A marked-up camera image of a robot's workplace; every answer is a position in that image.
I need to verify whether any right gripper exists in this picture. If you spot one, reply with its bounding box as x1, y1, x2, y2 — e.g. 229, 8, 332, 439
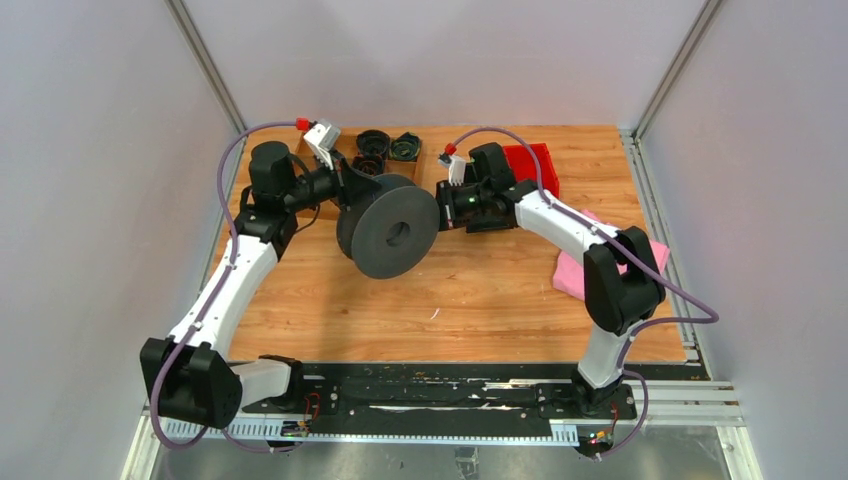
422, 180, 492, 235

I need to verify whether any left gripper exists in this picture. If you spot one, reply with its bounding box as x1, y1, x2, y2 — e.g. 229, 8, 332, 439
283, 148, 381, 213

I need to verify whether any grey filament spool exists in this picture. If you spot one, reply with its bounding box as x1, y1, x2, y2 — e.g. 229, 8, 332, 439
336, 173, 440, 279

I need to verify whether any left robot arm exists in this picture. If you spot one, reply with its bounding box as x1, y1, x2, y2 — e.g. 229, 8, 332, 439
140, 141, 380, 429

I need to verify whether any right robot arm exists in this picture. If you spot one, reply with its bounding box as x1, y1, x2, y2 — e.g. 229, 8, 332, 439
436, 143, 666, 417

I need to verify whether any rolled dark tie middle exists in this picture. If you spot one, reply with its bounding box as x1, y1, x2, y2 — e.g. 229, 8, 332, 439
351, 154, 385, 176

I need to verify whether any rolled dark tie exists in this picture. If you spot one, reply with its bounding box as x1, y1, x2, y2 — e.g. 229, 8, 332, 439
351, 154, 385, 176
356, 129, 391, 160

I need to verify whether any rolled dark tie top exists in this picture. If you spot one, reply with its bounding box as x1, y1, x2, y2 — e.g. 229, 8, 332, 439
356, 129, 391, 160

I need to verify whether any black plastic bin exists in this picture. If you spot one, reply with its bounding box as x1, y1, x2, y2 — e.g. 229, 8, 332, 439
456, 162, 517, 234

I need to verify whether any wooden compartment tray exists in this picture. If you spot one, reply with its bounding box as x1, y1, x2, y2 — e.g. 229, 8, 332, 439
293, 128, 424, 220

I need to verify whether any rolled green tie top right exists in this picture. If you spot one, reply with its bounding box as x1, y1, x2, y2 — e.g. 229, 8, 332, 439
389, 132, 422, 162

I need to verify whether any red plastic bin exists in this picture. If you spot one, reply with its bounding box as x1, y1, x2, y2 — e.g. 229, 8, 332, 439
503, 143, 561, 199

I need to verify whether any pink cloth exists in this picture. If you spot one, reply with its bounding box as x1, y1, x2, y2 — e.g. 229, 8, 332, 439
552, 239, 671, 301

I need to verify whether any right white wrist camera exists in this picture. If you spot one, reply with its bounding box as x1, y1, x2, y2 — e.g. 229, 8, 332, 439
438, 143, 467, 186

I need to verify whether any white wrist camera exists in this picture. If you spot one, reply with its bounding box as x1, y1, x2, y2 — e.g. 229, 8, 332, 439
294, 117, 341, 170
438, 143, 467, 186

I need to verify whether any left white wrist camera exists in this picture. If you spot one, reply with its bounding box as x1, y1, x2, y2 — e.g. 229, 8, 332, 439
294, 117, 341, 170

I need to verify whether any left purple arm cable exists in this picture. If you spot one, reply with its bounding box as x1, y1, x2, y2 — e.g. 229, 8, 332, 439
148, 121, 303, 455

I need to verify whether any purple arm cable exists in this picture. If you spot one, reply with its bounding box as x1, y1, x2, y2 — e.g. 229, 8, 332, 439
148, 121, 303, 455
453, 126, 721, 460

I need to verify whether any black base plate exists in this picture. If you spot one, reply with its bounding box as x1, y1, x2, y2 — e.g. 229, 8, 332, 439
244, 363, 638, 441

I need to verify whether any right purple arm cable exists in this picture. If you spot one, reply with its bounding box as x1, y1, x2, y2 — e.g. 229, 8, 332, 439
453, 126, 721, 460

